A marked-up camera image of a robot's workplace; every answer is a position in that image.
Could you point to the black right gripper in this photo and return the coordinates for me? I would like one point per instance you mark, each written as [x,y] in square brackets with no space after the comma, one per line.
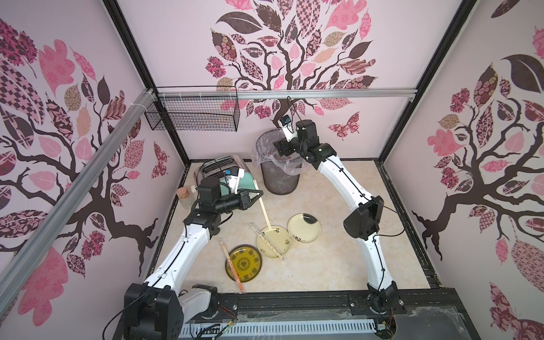
[282,146]

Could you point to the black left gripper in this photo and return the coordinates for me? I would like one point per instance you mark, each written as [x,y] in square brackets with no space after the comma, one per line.
[246,201]

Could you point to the bare wooden chopsticks pair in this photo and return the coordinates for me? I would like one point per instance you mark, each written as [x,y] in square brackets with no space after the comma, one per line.
[263,207]

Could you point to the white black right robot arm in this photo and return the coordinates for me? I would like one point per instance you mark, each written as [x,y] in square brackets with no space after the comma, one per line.
[362,223]

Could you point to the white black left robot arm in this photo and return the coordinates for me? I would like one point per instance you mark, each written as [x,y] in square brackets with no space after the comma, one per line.
[156,308]

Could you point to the wrapped chopsticks on middle plate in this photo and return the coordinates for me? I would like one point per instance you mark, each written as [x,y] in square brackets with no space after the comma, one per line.
[262,236]

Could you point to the red wrapped chopsticks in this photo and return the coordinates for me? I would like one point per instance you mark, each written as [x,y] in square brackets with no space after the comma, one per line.
[232,267]

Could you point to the clear plastic bin liner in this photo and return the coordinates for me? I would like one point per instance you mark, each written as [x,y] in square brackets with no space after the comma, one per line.
[266,155]

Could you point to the black mesh trash bin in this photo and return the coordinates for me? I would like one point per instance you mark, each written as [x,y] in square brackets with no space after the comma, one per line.
[279,184]

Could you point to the cream plate middle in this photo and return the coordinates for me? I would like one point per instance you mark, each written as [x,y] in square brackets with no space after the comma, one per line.
[279,237]

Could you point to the cream plate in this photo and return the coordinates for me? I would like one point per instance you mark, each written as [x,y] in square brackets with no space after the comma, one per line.
[304,228]
[279,237]

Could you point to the mint green toaster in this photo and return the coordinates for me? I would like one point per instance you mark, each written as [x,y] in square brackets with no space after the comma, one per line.
[216,168]

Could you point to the cream plate right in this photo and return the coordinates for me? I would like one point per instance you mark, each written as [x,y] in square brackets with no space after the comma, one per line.
[304,228]

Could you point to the yellow black patterned plate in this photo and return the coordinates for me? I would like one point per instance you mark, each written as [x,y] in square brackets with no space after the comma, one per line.
[247,262]

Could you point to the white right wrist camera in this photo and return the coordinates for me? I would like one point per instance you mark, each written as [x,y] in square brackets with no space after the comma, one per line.
[287,128]

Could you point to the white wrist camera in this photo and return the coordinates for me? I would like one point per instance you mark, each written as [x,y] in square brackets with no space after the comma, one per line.
[233,176]
[287,128]

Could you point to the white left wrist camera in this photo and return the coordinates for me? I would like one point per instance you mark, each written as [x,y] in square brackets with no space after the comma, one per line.
[233,176]

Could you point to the aluminium frame bar rear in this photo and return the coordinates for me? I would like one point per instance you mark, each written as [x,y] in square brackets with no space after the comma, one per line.
[294,94]

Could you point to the aluminium frame bar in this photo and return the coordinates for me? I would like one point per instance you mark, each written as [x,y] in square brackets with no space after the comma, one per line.
[35,248]
[294,94]

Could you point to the black wire wall basket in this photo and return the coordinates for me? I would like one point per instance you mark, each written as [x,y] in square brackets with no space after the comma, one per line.
[195,108]

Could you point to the white slotted cable duct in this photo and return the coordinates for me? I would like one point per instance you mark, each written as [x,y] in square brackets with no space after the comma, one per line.
[276,330]

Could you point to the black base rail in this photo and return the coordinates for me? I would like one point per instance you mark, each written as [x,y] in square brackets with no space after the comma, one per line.
[436,313]

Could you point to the aluminium frame bar left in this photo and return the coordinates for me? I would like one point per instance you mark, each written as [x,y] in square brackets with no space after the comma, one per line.
[35,248]

